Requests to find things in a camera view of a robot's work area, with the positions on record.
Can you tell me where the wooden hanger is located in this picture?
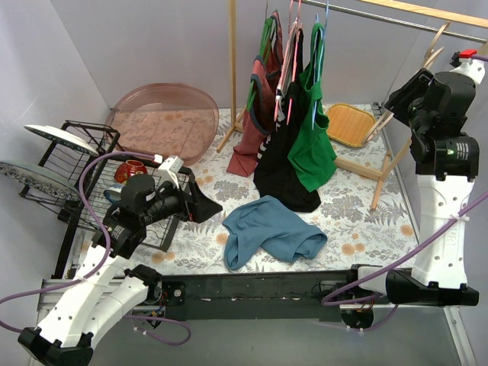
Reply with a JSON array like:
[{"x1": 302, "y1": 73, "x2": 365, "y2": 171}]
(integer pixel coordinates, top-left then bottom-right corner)
[{"x1": 361, "y1": 21, "x2": 451, "y2": 145}]

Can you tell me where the blue tank top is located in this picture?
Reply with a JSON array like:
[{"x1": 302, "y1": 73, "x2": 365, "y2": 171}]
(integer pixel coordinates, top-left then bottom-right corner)
[{"x1": 223, "y1": 196, "x2": 328, "y2": 271}]

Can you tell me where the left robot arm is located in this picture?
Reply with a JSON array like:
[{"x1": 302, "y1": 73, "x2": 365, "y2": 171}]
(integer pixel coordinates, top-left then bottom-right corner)
[{"x1": 18, "y1": 175, "x2": 223, "y2": 365}]

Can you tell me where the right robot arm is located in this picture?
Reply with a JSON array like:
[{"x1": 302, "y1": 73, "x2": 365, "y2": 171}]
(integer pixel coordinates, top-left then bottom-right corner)
[{"x1": 321, "y1": 56, "x2": 487, "y2": 307}]

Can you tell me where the black tank top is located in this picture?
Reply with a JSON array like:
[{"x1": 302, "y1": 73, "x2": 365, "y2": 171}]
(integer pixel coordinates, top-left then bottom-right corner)
[{"x1": 253, "y1": 30, "x2": 321, "y2": 213}]

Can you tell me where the blue hanger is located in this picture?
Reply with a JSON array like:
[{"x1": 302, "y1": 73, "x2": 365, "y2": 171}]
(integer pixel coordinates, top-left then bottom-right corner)
[{"x1": 311, "y1": 1, "x2": 329, "y2": 130}]

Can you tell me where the red tank top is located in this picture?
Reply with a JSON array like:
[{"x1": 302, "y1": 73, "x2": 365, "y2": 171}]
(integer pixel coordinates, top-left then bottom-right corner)
[{"x1": 226, "y1": 10, "x2": 285, "y2": 177}]

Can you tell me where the green tank top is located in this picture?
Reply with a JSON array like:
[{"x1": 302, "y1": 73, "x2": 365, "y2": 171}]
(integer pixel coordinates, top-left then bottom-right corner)
[{"x1": 288, "y1": 23, "x2": 336, "y2": 192}]

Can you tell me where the pink hanger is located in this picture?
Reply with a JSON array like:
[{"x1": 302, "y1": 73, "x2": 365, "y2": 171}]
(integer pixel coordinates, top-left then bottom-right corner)
[{"x1": 274, "y1": 1, "x2": 301, "y2": 122}]

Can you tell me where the green hanger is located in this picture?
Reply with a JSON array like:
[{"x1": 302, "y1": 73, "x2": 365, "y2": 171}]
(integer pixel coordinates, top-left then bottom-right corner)
[{"x1": 258, "y1": 10, "x2": 282, "y2": 89}]

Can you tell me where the red floral bowl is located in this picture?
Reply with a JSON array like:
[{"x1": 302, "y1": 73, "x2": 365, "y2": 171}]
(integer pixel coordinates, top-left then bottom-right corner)
[{"x1": 114, "y1": 159, "x2": 147, "y2": 184}]

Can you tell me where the blue white bowl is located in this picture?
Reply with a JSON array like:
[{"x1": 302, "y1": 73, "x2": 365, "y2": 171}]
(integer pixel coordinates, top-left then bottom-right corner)
[{"x1": 103, "y1": 187, "x2": 122, "y2": 204}]

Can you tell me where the wooden clothes rack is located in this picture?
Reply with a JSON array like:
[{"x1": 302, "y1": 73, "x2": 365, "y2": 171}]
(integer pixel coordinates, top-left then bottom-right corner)
[{"x1": 216, "y1": 0, "x2": 488, "y2": 210}]

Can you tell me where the woven bamboo tray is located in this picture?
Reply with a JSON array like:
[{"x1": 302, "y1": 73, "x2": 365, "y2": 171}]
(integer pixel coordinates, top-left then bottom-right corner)
[{"x1": 326, "y1": 104, "x2": 375, "y2": 148}]

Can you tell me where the pink plastic basin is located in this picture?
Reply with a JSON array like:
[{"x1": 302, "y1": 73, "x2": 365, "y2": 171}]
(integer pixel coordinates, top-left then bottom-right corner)
[{"x1": 105, "y1": 83, "x2": 220, "y2": 166}]

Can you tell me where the floral tablecloth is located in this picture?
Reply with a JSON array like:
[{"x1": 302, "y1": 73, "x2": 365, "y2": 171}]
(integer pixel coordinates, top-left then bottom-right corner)
[{"x1": 128, "y1": 109, "x2": 418, "y2": 275}]

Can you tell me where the white plate upper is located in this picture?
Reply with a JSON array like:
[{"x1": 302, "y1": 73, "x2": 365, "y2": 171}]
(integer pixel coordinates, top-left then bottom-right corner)
[{"x1": 24, "y1": 125, "x2": 98, "y2": 156}]

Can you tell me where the blue patterned plate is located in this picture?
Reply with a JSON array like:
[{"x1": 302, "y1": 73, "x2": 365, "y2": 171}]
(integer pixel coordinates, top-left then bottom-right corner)
[{"x1": 1, "y1": 160, "x2": 80, "y2": 201}]

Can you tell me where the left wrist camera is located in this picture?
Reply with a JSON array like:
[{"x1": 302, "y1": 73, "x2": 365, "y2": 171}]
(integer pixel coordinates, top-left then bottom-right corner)
[{"x1": 153, "y1": 154, "x2": 183, "y2": 188}]

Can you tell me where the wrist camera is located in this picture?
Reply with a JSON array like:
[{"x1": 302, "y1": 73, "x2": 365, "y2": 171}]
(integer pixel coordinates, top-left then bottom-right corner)
[
  {"x1": 450, "y1": 49, "x2": 487, "y2": 85},
  {"x1": 153, "y1": 154, "x2": 183, "y2": 188}
]

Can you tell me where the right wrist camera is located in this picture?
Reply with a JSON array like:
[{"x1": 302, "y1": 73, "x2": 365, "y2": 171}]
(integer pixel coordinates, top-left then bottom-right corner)
[{"x1": 450, "y1": 49, "x2": 487, "y2": 85}]

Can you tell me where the black wire dish rack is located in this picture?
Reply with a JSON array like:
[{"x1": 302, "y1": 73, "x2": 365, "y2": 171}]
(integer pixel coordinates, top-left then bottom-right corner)
[{"x1": 18, "y1": 120, "x2": 196, "y2": 279}]

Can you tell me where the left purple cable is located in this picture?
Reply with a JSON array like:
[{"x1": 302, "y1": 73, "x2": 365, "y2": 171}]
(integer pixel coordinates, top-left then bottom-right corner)
[{"x1": 0, "y1": 150, "x2": 191, "y2": 346}]

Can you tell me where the purple cable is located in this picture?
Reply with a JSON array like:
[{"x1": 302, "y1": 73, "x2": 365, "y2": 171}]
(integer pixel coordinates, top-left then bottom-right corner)
[
  {"x1": 320, "y1": 53, "x2": 488, "y2": 332},
  {"x1": 0, "y1": 150, "x2": 191, "y2": 346}
]

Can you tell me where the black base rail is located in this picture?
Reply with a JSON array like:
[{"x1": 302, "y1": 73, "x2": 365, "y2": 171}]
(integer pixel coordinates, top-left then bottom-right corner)
[{"x1": 162, "y1": 271, "x2": 346, "y2": 322}]

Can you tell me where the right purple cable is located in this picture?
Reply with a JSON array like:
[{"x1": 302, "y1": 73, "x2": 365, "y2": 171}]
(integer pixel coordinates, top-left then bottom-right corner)
[{"x1": 320, "y1": 53, "x2": 488, "y2": 332}]

